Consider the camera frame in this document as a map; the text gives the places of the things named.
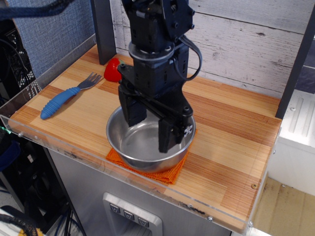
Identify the orange folded cloth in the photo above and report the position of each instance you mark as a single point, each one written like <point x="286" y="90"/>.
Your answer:
<point x="166" y="177"/>

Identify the dark grey right post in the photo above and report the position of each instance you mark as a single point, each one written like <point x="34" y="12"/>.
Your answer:
<point x="297" y="66"/>

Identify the blue handled metal fork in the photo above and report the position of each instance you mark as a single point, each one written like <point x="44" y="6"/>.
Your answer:
<point x="56" y="102"/>

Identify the stainless steel pot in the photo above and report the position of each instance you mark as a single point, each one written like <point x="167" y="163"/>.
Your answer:
<point x="137" y="145"/>

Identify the dark grey post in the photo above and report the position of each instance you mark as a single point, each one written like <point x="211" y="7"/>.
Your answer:
<point x="297" y="66"/>
<point x="104" y="30"/>

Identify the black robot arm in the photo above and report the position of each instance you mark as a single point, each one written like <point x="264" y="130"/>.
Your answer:
<point x="157" y="24"/>

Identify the dark grey left post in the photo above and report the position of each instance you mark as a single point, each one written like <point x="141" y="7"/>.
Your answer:
<point x="104" y="30"/>

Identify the red toy strawberry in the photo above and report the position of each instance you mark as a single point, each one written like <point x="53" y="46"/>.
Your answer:
<point x="111" y="72"/>

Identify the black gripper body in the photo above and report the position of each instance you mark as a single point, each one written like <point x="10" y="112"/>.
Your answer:
<point x="158" y="78"/>

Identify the silver control panel with buttons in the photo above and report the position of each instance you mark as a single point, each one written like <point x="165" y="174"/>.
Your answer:
<point x="128" y="219"/>

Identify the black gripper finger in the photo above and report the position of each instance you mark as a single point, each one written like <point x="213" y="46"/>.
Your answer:
<point x="134" y="112"/>
<point x="172" y="133"/>

